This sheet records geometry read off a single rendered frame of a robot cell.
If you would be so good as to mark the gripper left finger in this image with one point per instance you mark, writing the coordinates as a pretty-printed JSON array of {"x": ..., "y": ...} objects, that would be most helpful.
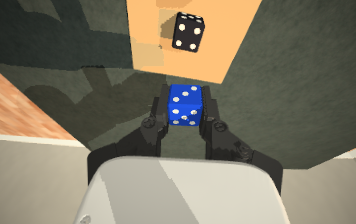
[{"x": 146, "y": 139}]

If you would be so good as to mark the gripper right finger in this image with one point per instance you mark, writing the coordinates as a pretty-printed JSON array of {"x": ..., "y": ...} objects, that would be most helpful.
[{"x": 222, "y": 145}]

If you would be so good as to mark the blue die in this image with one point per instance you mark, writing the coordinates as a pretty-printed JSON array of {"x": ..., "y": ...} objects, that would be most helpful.
[{"x": 185, "y": 105}]

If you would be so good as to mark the orange flat mat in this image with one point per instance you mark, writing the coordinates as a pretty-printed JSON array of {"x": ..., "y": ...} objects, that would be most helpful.
[{"x": 152, "y": 22}]

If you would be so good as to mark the black die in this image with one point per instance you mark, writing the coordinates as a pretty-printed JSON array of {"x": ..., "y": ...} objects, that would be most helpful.
[{"x": 188, "y": 32}]

